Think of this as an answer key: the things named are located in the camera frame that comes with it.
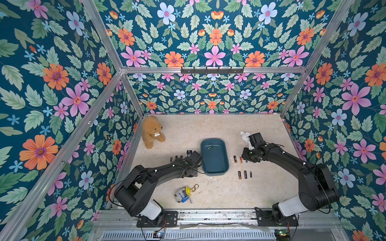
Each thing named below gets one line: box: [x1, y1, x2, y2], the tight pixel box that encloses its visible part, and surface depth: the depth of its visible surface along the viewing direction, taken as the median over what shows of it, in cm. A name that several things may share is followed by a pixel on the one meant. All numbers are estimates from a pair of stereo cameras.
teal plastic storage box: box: [200, 138, 230, 177], surface depth 97 cm
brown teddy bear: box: [141, 115, 166, 150], surface depth 93 cm
